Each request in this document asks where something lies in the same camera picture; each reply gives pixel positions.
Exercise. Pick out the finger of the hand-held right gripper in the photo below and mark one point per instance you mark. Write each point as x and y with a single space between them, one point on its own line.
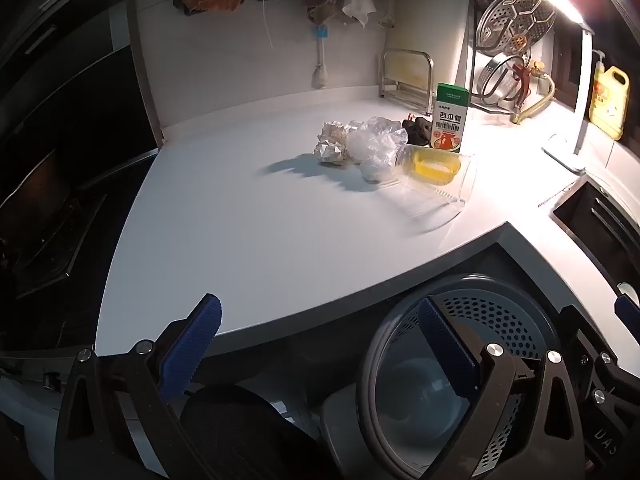
575 325
629 307

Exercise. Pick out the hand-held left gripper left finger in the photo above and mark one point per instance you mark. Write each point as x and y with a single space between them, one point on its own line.
196 342

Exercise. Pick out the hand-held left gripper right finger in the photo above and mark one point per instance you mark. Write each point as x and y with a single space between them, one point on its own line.
447 347

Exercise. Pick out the grey perforated trash bin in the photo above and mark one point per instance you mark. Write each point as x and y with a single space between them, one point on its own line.
480 305

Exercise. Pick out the clear plastic cup yellow inside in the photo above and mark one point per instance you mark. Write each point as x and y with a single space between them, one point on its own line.
435 167

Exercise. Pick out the green and white carton box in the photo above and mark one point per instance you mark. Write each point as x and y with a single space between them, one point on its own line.
450 110

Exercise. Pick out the white plate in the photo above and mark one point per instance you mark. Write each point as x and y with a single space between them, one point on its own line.
627 288

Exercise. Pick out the steel sink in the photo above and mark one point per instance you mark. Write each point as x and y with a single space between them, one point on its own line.
595 225

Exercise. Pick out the white desk lamp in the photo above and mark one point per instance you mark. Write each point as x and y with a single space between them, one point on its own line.
562 152

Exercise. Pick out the yellow detergent bottle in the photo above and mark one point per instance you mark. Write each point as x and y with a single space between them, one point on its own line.
610 100

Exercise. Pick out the dark cloth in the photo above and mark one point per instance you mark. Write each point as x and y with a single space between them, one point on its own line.
419 130

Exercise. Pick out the clear plastic bag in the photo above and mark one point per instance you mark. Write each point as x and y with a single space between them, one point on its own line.
375 137

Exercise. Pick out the gas valve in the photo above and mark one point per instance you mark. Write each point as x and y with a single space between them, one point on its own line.
537 69

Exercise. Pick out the steel rack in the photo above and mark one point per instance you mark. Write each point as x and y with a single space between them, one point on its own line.
407 95

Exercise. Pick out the black range hood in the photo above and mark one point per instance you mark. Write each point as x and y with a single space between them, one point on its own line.
65 90

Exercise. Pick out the blue and white brush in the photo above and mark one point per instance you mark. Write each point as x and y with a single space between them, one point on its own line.
320 72

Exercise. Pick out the steel steamer tray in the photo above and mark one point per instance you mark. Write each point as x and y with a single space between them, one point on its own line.
515 17

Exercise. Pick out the metal peeler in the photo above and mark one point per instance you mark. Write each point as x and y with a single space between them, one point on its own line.
386 20

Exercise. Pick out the white cloth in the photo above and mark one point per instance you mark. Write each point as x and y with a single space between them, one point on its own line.
357 2

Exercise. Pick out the grey-brown cloth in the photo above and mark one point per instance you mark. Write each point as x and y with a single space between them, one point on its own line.
317 2

